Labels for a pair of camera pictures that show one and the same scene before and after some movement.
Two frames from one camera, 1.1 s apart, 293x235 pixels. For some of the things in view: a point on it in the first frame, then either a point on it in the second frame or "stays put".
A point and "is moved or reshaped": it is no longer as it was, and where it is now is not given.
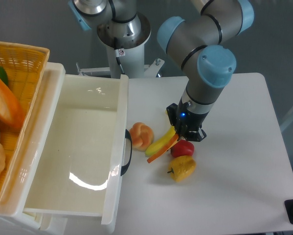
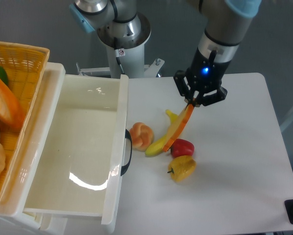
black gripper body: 187,124 → 205,76
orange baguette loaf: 5,104 stays put
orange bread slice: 176,139 is moved or reshaped
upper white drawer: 70,162 stays put
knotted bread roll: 142,135 stays put
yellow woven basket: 26,65 stays put
